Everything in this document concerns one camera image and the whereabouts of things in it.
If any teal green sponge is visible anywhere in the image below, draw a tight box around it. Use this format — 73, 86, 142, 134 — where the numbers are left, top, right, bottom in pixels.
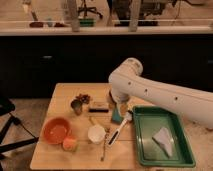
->
111, 107, 123, 124

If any peach apple fruit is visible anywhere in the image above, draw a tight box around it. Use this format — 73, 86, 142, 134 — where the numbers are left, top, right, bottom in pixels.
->
62, 136, 78, 152

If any white cup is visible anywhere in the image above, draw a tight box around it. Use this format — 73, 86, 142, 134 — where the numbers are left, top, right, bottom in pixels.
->
88, 124, 106, 144

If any yellow banana piece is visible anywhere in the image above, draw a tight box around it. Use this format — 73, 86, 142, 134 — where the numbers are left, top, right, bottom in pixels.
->
89, 116, 101, 125

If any grey folded cloth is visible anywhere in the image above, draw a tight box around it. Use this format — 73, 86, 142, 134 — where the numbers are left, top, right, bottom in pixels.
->
152, 127, 173, 157

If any metal fork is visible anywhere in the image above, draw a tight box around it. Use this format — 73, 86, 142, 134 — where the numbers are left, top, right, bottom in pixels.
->
100, 128, 110, 162

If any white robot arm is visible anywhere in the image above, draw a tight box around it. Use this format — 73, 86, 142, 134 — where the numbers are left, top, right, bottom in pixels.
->
108, 58, 213, 129

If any green tray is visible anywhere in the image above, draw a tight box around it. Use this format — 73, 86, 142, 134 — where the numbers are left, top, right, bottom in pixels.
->
133, 106, 195, 168

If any dark maroon bowl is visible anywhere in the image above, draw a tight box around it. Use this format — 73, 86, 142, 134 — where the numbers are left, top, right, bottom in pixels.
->
109, 91, 116, 104

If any orange red bowl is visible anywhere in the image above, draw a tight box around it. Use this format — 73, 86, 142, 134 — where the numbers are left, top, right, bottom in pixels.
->
42, 117, 71, 144

